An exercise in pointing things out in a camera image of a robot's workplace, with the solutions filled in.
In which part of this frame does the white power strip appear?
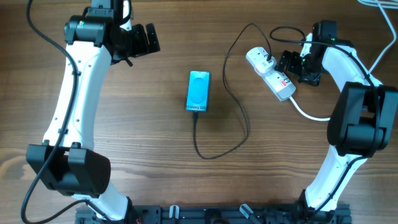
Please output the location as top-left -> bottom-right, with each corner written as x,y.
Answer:
246,47 -> 296,101

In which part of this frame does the white USB charger plug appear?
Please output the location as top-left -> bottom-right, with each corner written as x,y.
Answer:
254,57 -> 277,76

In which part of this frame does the white power strip cord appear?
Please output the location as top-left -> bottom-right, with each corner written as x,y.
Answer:
289,0 -> 397,122

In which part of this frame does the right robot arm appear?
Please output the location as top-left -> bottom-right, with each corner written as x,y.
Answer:
276,20 -> 397,222

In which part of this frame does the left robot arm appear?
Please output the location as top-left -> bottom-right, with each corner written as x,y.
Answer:
26,1 -> 160,223

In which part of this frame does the black USB charging cable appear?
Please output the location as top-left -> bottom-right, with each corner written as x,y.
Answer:
192,22 -> 274,160

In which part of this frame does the white cables top corner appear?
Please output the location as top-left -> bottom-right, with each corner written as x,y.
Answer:
356,0 -> 398,10

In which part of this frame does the teal Galaxy smartphone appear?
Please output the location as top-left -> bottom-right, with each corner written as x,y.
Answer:
185,71 -> 210,112

